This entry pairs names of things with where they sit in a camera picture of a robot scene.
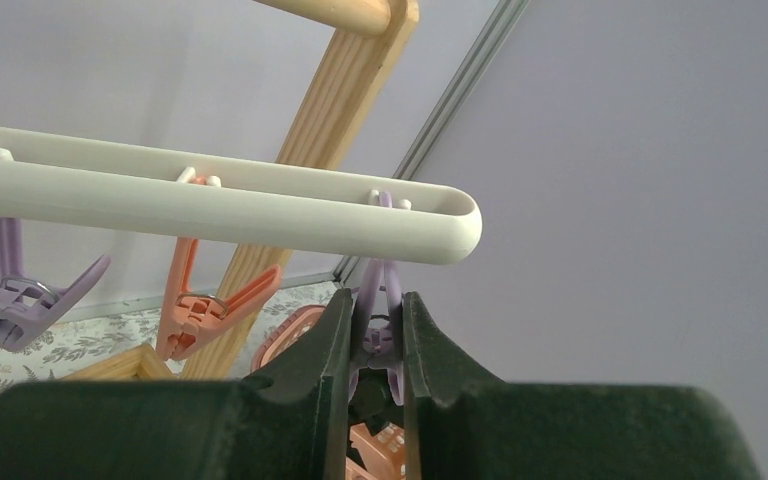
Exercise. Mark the purple clothespin end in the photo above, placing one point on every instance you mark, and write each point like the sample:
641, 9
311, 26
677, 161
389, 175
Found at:
378, 347

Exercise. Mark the purple clothespin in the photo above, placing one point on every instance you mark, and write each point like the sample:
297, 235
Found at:
29, 307

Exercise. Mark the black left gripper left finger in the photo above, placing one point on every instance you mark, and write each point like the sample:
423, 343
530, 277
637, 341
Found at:
288, 420

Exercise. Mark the pink plastic laundry basket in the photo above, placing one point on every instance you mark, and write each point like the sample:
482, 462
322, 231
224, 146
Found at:
379, 456

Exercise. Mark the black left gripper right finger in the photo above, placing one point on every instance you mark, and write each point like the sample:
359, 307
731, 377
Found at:
463, 422

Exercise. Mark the orange clothespin right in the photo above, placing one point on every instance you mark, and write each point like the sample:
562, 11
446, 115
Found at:
189, 320

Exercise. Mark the wooden drying rack frame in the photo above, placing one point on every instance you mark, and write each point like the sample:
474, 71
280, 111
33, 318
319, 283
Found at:
342, 92

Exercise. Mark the floral patterned table mat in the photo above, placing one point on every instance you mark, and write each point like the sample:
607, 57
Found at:
71, 346

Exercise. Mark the black sock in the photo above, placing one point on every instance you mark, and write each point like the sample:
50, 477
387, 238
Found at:
372, 405

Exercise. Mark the white plastic clip hanger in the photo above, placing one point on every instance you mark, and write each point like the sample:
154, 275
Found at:
116, 186

